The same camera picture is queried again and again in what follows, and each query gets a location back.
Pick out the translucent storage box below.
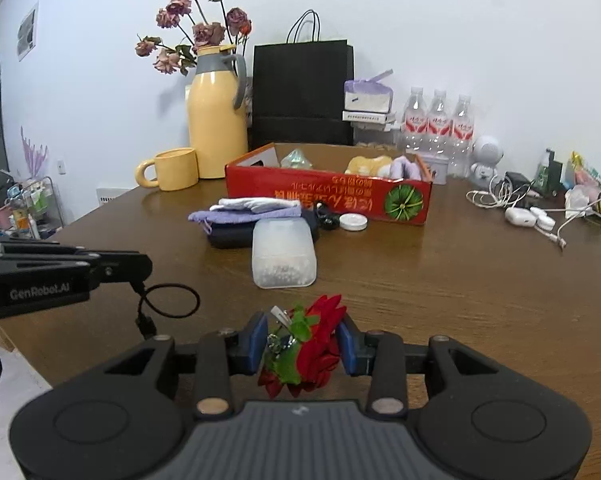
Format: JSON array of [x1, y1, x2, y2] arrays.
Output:
[[353, 121, 402, 152]]

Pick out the purple tissue pack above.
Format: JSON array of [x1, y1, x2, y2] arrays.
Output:
[[343, 69, 396, 113]]

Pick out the green bottle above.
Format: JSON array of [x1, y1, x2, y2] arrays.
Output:
[[537, 148, 557, 196]]

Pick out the white square container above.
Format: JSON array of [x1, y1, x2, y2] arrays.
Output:
[[421, 154, 450, 185]]

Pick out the clear water bottle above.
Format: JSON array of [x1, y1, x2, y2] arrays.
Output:
[[401, 86, 428, 156], [427, 89, 454, 159], [449, 93, 476, 179]]

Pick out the purple cloth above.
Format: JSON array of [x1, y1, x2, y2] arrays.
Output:
[[188, 205, 302, 234]]

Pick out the translucent plastic container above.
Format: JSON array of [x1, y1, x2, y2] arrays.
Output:
[[251, 217, 317, 289]]

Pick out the red artificial rose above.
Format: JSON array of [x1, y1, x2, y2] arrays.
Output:
[[258, 295, 349, 400]]

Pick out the long white cable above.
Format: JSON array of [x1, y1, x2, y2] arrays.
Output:
[[545, 197, 601, 261]]

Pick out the flat white box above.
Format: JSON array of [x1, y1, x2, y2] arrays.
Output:
[[341, 110, 396, 123]]

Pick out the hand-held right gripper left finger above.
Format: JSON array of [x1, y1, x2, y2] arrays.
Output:
[[100, 311, 270, 421]]

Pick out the black cable loop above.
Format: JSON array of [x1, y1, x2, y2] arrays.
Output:
[[128, 282, 201, 339]]

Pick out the yellow plush toy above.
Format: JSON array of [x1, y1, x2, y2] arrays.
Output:
[[345, 155, 394, 177]]

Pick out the yellow mug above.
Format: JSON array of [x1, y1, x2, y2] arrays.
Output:
[[134, 147, 200, 192]]

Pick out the purple flower wall sticker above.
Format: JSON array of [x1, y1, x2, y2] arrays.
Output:
[[20, 127, 50, 179]]

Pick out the black paper bag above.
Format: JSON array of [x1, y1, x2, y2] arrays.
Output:
[[250, 9, 355, 153]]

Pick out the yellow thermos jug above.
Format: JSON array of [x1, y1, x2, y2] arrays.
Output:
[[187, 45, 248, 180]]

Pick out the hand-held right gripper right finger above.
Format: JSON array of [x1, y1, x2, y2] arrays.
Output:
[[337, 312, 501, 421]]

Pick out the wall poster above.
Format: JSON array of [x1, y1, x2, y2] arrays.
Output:
[[16, 2, 40, 62]]

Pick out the white wall vent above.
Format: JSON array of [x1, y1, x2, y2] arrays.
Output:
[[96, 187, 134, 205]]

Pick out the iridescent glitter ball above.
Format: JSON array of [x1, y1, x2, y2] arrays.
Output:
[[280, 149, 314, 169]]

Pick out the white cloth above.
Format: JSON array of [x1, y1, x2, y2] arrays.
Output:
[[210, 197, 301, 213]]

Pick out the colourful snack packets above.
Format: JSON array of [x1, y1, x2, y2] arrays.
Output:
[[563, 151, 601, 207]]

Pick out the rolling storage cart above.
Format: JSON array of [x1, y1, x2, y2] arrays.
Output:
[[0, 175, 67, 242]]

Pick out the white robot toy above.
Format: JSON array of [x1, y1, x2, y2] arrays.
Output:
[[468, 135, 505, 191]]

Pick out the dried pink flowers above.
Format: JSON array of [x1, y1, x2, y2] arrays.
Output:
[[134, 0, 254, 77]]

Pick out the red cardboard box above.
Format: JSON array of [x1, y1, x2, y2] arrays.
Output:
[[224, 142, 434, 227]]

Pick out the dark pouch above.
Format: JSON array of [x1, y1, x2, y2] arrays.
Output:
[[208, 209, 322, 249]]

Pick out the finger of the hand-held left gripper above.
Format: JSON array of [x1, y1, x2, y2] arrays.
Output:
[[0, 252, 154, 290], [0, 241, 102, 262]]

